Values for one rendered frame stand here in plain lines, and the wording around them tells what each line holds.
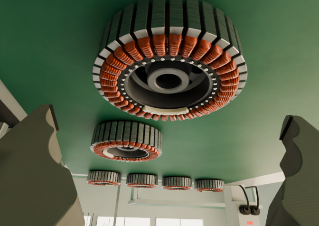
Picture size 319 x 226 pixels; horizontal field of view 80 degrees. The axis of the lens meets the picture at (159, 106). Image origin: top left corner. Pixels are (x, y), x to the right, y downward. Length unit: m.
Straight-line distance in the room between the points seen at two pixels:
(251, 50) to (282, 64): 0.04
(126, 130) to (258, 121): 0.18
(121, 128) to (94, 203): 6.24
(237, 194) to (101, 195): 5.77
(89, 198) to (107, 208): 0.60
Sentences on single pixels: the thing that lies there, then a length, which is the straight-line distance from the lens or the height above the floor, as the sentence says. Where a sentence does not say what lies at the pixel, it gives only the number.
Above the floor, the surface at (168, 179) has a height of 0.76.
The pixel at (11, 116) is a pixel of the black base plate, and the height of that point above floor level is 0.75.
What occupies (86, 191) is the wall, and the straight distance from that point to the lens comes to 6.53.
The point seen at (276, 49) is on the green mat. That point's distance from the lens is 0.18.
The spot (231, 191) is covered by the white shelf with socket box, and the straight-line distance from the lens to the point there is 0.92.
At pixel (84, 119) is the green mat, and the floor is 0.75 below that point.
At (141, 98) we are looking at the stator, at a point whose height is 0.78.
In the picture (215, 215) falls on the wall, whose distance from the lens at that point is 7.43.
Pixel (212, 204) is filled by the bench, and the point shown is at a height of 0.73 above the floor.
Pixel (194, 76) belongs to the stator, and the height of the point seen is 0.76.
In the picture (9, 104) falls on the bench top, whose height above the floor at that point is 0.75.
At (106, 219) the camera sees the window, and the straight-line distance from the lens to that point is 6.49.
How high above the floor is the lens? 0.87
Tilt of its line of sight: 29 degrees down
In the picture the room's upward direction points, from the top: 178 degrees counter-clockwise
